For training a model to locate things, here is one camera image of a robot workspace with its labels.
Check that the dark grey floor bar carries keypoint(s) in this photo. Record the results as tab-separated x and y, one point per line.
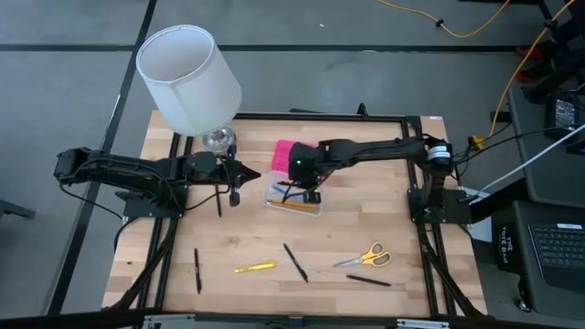
16	209

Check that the clear supply box pink lid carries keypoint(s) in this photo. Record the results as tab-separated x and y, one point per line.
281	155

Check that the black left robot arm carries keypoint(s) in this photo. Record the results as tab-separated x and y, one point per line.
128	166

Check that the white paper sheet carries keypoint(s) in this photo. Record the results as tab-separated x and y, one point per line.
482	230

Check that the black power adapter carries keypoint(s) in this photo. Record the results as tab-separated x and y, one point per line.
564	114

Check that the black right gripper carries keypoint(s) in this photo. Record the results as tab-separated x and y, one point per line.
306	164

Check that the dark grey side desk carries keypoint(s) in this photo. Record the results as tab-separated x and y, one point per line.
535	183

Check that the black aluminium table frame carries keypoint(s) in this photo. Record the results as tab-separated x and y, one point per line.
320	117

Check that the black crossbar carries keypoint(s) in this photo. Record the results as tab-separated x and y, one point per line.
68	320

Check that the black marker pen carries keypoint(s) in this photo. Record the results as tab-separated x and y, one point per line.
197	272

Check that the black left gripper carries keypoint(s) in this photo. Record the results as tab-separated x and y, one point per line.
208	168

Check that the black laptop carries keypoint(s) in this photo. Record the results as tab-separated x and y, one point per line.
557	247

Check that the yellow highlighter marker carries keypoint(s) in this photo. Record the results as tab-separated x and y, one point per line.
256	267

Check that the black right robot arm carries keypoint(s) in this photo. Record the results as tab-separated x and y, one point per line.
375	148

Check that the white shade silver table lamp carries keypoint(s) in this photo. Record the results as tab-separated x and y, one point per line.
187	77

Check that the black tote bag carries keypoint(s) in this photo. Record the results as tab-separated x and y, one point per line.
508	247

